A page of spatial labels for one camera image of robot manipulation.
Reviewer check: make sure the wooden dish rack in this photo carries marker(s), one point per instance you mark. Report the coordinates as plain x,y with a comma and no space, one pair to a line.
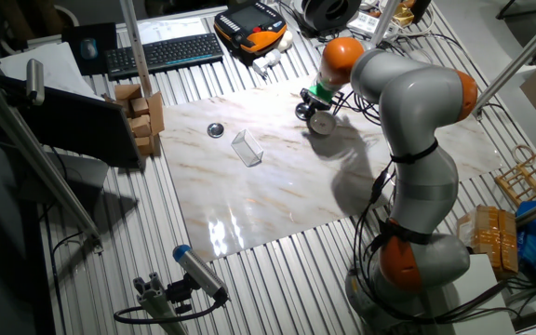
526,181

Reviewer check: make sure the black camera clamp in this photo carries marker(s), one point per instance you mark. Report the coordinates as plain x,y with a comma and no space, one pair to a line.
179,293

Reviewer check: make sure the white pedestal box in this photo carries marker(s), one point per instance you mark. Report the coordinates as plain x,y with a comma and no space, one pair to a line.
477,298

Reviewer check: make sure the black computer keyboard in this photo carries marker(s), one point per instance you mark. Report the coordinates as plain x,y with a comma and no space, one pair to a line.
165,53

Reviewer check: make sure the black flat monitor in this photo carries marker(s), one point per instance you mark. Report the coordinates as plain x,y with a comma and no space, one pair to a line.
77,123

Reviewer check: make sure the slanted aluminium frame bar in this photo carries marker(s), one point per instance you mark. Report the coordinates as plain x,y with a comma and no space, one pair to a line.
521,56

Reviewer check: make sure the aluminium profile stub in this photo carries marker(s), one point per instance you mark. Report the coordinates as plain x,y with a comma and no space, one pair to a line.
156,304

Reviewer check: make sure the grey monitor base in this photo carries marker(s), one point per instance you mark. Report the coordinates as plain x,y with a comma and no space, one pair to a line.
82,179

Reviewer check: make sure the white paper stack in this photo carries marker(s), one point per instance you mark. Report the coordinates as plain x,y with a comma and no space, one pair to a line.
56,65

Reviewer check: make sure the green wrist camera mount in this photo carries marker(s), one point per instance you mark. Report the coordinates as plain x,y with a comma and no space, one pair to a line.
322,93

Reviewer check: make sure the gold foil packet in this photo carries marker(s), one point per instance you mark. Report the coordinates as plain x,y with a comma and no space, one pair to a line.
403,14

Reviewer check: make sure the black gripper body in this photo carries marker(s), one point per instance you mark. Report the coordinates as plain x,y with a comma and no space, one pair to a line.
315,103

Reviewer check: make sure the small brown cardboard box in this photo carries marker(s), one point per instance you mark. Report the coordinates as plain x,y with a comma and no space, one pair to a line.
140,126
127,91
139,107
144,145

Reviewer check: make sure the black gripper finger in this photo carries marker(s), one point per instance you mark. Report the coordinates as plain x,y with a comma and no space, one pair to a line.
309,113
319,114

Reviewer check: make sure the yellow wrapped package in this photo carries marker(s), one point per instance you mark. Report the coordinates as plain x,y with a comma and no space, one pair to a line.
491,239

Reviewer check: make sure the marble pattern mat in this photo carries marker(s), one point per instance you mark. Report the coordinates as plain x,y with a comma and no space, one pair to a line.
231,209

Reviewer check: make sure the clear plastic box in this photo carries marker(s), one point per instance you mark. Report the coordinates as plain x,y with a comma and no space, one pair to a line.
247,149

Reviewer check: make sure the white power strip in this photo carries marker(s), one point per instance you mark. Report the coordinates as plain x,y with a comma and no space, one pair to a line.
365,23

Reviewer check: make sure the silver camera with blue cap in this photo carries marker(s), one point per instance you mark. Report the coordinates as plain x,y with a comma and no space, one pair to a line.
200,272

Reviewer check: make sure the orange and black teach pendant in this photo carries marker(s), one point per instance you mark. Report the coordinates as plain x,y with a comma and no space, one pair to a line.
249,21

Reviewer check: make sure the tall aluminium profile post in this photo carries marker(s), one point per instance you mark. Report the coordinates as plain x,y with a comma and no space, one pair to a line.
135,46

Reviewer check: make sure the slim aluminium post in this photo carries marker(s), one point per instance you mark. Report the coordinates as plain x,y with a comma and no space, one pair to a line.
383,23

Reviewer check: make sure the white round plate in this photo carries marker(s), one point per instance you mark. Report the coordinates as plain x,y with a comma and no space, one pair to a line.
322,124

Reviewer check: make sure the black mouse pad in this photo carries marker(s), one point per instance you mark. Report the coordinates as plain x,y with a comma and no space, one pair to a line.
105,37

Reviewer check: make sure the printed paper sheet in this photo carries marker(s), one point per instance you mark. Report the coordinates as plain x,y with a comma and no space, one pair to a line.
170,29

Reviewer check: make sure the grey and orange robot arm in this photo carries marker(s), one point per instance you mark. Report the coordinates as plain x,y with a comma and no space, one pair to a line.
417,102

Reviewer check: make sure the grey computer mouse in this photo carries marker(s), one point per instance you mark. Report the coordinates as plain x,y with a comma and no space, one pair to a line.
89,48

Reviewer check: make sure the long aluminium camera bar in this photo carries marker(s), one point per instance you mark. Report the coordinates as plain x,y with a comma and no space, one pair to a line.
30,149

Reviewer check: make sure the silver depth camera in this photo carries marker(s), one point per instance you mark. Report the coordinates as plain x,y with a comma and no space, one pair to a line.
35,81

